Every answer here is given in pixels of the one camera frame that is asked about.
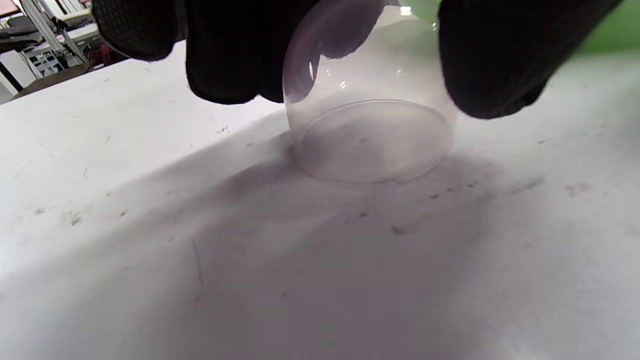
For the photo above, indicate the person's left hand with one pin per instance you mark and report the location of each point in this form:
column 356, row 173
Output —
column 230, row 50

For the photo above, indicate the clear plastic dome cover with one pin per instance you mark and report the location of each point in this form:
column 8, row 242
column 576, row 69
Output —
column 375, row 140

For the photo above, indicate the lime green plastic bowl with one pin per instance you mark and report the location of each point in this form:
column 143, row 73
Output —
column 615, row 30

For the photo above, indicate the brown top side table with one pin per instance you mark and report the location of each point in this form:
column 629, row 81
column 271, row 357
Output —
column 55, row 80

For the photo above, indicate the white wheeled rack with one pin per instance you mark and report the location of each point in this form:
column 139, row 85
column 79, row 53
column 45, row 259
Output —
column 50, row 40

